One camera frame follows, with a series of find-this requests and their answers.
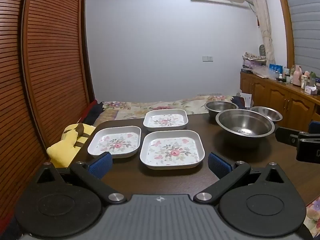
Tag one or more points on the pink bottle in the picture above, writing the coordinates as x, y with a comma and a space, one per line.
296, 76

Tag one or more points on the large steel bowl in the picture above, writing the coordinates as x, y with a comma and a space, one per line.
245, 125

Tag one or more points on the grey window blind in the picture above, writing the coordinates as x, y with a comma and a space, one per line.
307, 30

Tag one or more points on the red hanging ornament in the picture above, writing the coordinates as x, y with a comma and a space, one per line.
258, 20

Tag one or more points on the wooden window frame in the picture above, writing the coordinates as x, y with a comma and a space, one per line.
287, 30

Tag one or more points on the floral blanket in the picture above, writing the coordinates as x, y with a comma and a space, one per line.
125, 110

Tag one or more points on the white tissue box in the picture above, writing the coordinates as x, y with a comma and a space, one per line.
311, 90

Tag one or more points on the beige patterned curtain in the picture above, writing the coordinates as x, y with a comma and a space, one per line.
265, 30

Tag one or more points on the yellow plush toy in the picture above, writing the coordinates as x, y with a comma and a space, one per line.
67, 142

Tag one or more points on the white box on floor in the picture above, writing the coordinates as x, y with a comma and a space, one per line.
246, 100

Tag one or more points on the wooden cabinet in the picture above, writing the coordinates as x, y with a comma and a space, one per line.
280, 97

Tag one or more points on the medium steel bowl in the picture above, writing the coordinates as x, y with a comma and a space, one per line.
220, 106

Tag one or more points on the small steel bowl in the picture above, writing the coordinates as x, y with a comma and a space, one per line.
267, 112

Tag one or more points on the clear plastic bag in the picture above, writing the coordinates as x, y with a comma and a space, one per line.
263, 72

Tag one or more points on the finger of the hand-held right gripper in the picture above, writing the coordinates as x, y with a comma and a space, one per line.
287, 135
315, 127

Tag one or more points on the blue printed box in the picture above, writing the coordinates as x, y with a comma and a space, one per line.
275, 68

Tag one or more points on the red and navy cloth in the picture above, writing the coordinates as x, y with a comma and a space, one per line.
93, 112

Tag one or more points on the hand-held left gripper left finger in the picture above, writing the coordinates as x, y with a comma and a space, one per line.
101, 165

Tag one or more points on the wooden louvered wardrobe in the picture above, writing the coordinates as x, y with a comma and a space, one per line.
50, 55

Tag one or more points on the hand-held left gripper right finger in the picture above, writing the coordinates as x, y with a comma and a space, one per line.
218, 165

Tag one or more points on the small grey-green fan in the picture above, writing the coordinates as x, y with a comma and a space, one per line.
261, 50

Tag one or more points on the white floral square plate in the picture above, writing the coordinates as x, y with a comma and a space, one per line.
172, 151
165, 121
113, 142

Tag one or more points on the white wall switch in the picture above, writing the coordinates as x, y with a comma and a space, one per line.
207, 58

